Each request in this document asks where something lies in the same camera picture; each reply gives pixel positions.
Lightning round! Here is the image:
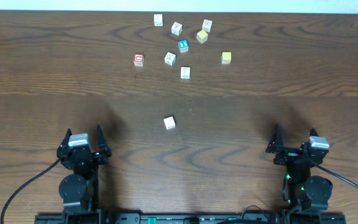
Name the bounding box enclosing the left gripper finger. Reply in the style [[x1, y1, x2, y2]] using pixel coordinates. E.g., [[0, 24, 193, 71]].
[[60, 128, 72, 148], [97, 124, 111, 157]]

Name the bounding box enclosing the plain white block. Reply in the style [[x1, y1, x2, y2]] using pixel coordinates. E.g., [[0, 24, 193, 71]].
[[163, 116, 176, 130]]

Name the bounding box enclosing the yellow block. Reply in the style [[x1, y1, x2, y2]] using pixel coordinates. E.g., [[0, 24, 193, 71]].
[[221, 52, 232, 64]]

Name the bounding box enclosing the white block with pattern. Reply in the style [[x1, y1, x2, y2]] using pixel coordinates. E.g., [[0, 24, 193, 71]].
[[180, 67, 191, 79]]

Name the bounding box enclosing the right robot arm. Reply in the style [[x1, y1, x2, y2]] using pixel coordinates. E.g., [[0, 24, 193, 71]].
[[265, 125, 333, 214]]

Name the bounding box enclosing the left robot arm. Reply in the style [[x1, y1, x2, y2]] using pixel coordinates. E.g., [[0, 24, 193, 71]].
[[57, 126, 111, 214]]

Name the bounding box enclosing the red letter block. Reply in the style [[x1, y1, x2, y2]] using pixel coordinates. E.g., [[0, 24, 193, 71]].
[[133, 54, 145, 67]]

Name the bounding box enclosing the blue letter block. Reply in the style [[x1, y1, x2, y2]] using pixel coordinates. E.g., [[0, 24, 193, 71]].
[[178, 40, 189, 53]]

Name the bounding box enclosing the yellow-top block near centre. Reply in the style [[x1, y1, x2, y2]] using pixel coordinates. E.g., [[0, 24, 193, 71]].
[[196, 30, 209, 44]]

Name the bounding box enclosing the white block tilted top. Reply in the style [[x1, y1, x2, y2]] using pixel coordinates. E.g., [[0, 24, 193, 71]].
[[171, 22, 183, 36]]

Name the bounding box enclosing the white block top left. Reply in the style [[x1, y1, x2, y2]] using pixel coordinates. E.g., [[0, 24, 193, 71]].
[[154, 14, 163, 27]]

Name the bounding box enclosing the white patterned block top right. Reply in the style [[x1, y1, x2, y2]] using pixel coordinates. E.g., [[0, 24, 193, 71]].
[[202, 19, 213, 33]]

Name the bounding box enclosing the left black cable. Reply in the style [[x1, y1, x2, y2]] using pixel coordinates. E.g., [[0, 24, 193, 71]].
[[0, 157, 62, 224]]

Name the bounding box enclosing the black cable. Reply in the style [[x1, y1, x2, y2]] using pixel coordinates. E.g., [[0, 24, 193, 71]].
[[303, 149, 358, 224], [0, 157, 62, 224]]

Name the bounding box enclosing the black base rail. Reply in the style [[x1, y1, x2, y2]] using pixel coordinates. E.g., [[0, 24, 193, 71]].
[[34, 212, 347, 224]]

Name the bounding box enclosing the right black cable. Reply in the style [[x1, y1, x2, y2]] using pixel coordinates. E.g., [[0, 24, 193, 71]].
[[303, 149, 358, 224]]

